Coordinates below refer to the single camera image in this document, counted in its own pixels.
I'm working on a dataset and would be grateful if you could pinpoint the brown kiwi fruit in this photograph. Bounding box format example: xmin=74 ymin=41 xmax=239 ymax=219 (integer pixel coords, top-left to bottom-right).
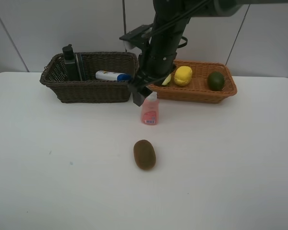
xmin=133 ymin=140 xmax=156 ymax=170

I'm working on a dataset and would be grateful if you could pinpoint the white bottle blue cap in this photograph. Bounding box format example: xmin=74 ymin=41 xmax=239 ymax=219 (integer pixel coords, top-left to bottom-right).
xmin=96 ymin=70 xmax=132 ymax=81

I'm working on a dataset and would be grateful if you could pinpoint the halved avocado with pit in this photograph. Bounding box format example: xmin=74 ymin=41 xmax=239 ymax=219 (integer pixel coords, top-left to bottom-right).
xmin=161 ymin=74 xmax=172 ymax=86

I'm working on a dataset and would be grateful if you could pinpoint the dark green lime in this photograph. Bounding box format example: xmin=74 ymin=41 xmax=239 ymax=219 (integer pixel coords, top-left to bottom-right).
xmin=207 ymin=72 xmax=225 ymax=91

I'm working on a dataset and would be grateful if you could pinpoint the yellow lemon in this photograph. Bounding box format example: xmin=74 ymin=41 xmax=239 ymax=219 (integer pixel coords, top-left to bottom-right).
xmin=174 ymin=66 xmax=192 ymax=86

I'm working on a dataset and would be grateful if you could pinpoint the pink lotion bottle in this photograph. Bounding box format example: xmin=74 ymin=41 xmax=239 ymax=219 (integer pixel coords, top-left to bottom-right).
xmin=141 ymin=92 xmax=159 ymax=126

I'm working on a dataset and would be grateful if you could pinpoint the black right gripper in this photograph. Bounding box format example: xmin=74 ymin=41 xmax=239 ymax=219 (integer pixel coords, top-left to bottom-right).
xmin=129 ymin=31 xmax=182 ymax=106

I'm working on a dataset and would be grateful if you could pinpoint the dark green pump bottle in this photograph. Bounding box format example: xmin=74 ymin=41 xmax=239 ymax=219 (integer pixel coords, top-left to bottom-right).
xmin=62 ymin=44 xmax=80 ymax=81

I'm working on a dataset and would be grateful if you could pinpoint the black felt eraser block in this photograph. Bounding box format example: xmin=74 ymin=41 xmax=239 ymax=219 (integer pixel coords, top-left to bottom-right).
xmin=75 ymin=53 xmax=87 ymax=81

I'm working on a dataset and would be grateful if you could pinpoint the orange wicker basket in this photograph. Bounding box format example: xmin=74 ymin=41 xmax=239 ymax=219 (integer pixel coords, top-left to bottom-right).
xmin=149 ymin=59 xmax=237 ymax=104

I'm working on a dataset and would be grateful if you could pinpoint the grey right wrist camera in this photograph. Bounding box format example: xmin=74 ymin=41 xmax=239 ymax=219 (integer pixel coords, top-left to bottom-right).
xmin=119 ymin=24 xmax=152 ymax=51

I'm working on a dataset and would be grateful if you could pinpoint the dark brown wicker basket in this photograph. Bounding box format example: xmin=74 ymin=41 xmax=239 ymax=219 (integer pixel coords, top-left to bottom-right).
xmin=40 ymin=52 xmax=139 ymax=104

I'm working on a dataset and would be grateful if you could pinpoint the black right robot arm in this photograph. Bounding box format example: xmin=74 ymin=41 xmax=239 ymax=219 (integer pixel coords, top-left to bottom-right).
xmin=120 ymin=0 xmax=242 ymax=106

